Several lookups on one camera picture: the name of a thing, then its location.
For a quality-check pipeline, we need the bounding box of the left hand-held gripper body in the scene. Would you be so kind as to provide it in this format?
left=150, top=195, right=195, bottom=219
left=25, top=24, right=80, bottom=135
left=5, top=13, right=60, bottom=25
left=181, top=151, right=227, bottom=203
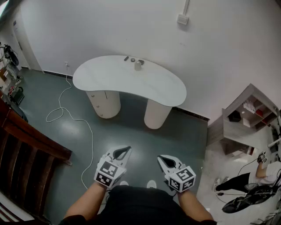
left=94, top=153, right=127, bottom=189

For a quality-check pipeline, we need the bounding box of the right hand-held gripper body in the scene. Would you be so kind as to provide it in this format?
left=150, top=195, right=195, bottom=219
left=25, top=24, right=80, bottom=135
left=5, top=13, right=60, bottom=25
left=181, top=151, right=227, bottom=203
left=163, top=163, right=197, bottom=193

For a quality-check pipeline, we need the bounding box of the person's right forearm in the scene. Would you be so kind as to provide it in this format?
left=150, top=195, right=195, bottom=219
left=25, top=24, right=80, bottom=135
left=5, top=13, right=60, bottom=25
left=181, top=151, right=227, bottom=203
left=177, top=189, right=215, bottom=222

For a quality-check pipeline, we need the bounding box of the person's left forearm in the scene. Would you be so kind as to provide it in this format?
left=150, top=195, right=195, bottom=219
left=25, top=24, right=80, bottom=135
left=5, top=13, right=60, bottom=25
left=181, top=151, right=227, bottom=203
left=63, top=181, right=108, bottom=223

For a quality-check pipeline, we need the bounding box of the white kidney-shaped table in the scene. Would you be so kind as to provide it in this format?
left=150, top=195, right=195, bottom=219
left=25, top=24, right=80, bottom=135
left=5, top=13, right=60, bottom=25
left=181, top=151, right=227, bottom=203
left=72, top=55, right=187, bottom=130

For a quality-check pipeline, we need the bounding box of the person's black clothing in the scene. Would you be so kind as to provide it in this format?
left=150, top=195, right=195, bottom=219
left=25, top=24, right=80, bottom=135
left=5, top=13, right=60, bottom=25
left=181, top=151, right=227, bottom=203
left=58, top=184, right=220, bottom=225

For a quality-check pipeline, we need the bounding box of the black chair base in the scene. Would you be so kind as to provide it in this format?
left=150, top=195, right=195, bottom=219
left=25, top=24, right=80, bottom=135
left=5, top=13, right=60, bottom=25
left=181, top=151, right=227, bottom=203
left=221, top=184, right=281, bottom=214

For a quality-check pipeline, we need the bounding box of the grey wooden shelf unit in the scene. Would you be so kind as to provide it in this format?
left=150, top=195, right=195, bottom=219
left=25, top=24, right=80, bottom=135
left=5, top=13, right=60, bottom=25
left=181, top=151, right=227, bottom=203
left=207, top=83, right=280, bottom=157

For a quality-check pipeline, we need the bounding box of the black bag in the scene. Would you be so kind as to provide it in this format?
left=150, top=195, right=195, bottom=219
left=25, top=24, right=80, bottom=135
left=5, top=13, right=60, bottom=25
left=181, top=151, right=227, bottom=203
left=4, top=100, right=29, bottom=123

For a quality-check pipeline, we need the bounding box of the white power cable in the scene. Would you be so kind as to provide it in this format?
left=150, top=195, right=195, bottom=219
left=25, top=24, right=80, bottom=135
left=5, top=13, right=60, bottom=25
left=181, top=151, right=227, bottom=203
left=45, top=62, right=94, bottom=190

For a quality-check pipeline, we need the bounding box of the dark brown wooden frame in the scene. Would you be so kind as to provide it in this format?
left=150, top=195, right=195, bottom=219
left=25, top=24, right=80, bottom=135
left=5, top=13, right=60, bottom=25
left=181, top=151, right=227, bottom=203
left=0, top=96, right=73, bottom=223

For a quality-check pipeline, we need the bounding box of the white wall switch box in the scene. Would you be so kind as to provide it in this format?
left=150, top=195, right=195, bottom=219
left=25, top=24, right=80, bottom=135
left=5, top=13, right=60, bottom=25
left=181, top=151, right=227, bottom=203
left=177, top=13, right=190, bottom=25

